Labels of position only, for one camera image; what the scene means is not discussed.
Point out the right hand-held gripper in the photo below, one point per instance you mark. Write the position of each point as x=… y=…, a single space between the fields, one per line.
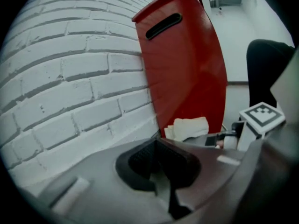
x=261 y=118

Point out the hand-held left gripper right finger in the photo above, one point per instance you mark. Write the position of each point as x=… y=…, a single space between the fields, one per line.
x=210 y=171

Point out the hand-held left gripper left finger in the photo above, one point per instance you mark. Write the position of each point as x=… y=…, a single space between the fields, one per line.
x=98 y=190

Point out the white cloth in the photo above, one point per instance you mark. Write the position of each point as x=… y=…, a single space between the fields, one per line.
x=189 y=127

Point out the red fire extinguisher box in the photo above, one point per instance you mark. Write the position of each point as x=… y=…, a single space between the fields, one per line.
x=187 y=66

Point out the person's black trousers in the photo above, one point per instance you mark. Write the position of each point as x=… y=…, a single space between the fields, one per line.
x=264 y=73

